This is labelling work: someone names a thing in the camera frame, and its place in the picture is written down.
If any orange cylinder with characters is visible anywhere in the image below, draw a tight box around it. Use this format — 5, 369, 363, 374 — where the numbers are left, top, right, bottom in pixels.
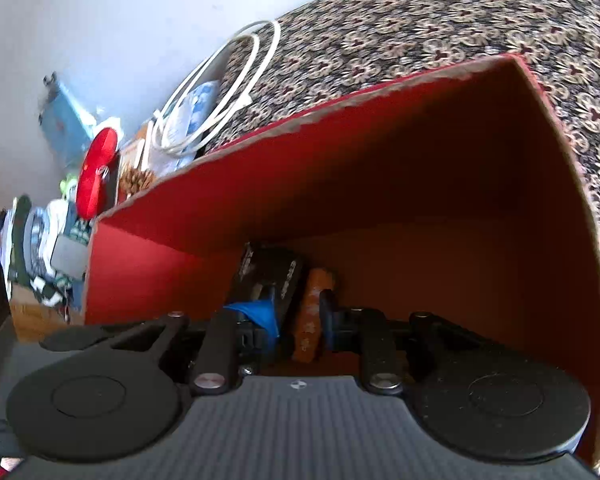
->
291, 268, 336, 364

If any black box with metal plate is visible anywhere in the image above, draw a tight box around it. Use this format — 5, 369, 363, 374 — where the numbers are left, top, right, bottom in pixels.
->
225, 243, 310, 360

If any red cardboard box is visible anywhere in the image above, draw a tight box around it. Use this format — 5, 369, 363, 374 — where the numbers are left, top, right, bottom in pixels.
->
83, 54, 600, 468

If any blue white packet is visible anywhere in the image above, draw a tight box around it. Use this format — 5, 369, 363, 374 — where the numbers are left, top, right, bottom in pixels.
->
151, 79, 220, 154

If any pile of clothes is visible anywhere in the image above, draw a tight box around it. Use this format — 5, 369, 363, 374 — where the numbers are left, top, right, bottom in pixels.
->
0, 174, 94, 315

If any red round disc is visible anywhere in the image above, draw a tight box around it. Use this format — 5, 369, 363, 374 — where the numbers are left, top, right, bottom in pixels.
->
76, 127, 118, 221

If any floral patterned tablecloth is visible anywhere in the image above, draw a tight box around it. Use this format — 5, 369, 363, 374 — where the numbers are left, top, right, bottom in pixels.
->
212, 0, 600, 222

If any light blue bag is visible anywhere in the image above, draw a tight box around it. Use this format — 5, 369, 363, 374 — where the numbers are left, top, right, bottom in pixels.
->
38, 73, 104, 174

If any white coiled cable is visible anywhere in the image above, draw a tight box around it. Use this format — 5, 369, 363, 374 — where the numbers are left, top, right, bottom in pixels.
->
149, 19, 283, 157

